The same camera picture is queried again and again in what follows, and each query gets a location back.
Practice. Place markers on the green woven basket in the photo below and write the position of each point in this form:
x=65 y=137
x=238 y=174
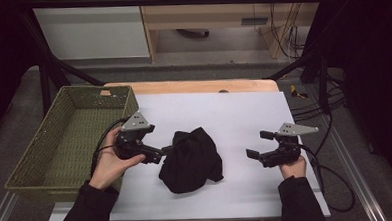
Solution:
x=75 y=142

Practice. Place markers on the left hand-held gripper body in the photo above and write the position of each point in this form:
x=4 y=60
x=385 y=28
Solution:
x=133 y=136

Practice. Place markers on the black metal stand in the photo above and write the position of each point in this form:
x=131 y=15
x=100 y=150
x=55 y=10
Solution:
x=49 y=73
x=315 y=72

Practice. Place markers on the person's left hand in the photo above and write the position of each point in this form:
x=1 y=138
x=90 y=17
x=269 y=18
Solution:
x=111 y=162

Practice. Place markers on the light wooden desk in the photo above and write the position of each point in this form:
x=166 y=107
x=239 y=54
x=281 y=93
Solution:
x=206 y=13

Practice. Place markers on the yellow and black clamp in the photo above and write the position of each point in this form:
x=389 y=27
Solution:
x=297 y=92

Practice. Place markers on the black metal frame bar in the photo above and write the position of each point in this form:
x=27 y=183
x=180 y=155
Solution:
x=179 y=0

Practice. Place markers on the white table sheet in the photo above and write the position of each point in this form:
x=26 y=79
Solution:
x=244 y=121

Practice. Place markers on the black cloth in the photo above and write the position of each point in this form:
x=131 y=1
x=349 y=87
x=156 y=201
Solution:
x=191 y=159

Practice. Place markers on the white cabinet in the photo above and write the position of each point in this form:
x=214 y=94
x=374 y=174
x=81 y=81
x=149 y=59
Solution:
x=93 y=31

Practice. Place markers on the person's right hand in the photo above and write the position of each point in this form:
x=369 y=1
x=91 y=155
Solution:
x=294 y=169

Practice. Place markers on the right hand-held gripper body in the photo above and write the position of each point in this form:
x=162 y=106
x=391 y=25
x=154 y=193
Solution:
x=285 y=146

